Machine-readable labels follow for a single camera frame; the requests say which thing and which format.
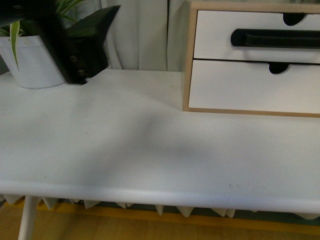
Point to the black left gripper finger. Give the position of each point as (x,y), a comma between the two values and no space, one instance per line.
(272,38)

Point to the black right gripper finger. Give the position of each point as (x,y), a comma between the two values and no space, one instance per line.
(88,57)

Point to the white drawer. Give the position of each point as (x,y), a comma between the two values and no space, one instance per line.
(214,30)
(248,86)

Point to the wooden drawer cabinet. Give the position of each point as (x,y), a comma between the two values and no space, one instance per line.
(275,67)

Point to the white plant pot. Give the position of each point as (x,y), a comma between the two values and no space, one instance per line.
(34,67)

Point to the grey curtain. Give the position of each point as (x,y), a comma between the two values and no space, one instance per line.
(153,34)

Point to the green spider plant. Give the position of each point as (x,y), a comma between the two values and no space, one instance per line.
(22,18)

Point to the white table leg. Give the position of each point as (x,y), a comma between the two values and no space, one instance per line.
(28,218)

